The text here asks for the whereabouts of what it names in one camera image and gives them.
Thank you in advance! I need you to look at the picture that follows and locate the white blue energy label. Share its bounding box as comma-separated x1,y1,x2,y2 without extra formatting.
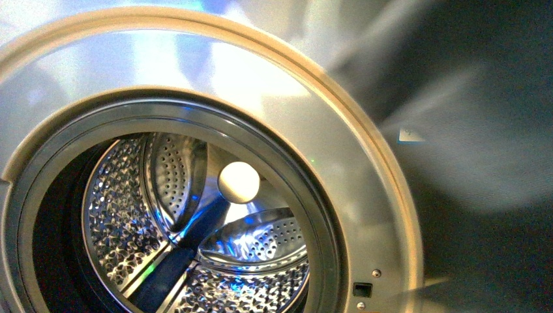
397,128,427,144

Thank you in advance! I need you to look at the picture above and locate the grey front-load washing machine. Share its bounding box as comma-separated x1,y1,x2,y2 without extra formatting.
1,1,552,312

